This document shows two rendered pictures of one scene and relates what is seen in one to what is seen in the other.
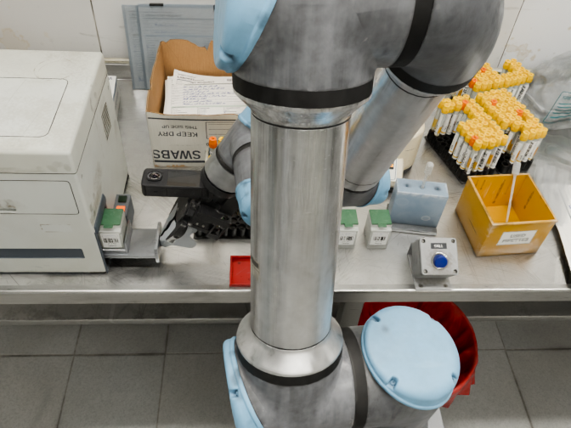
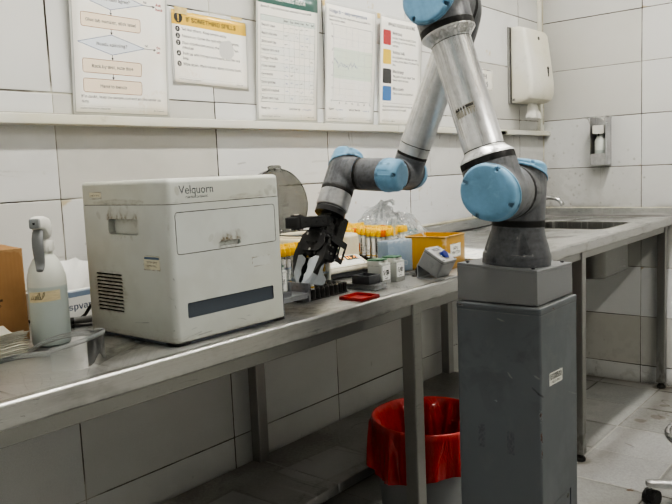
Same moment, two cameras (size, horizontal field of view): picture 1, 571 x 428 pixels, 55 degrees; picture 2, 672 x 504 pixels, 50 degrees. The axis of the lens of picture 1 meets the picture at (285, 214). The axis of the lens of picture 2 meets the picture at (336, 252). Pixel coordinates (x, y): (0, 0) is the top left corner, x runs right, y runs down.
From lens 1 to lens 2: 1.48 m
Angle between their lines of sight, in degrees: 55
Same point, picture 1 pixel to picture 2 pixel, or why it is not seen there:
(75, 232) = (271, 263)
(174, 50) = not seen: hidden behind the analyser
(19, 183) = (247, 209)
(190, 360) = not seen: outside the picture
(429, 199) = (403, 243)
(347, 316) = (416, 334)
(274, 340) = (494, 137)
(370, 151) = (436, 111)
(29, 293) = (253, 335)
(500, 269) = not seen: hidden behind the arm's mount
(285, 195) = (472, 61)
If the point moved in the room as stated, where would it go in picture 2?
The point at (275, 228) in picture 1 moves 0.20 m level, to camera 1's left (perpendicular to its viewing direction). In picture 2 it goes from (474, 77) to (411, 71)
